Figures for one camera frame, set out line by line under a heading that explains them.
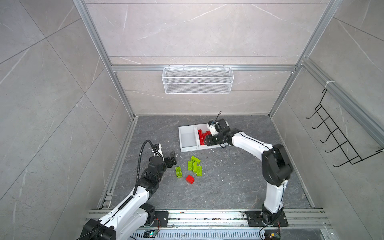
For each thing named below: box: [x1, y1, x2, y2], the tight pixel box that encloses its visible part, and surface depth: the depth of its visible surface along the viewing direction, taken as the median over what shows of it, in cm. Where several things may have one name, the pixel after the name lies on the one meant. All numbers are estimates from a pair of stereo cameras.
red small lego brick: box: [186, 175, 195, 185], surface depth 87 cm
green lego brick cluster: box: [187, 156, 203, 177], surface depth 92 cm
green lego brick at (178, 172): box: [175, 166, 183, 178], surface depth 90 cm
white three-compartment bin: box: [178, 123, 221, 153], surface depth 105 cm
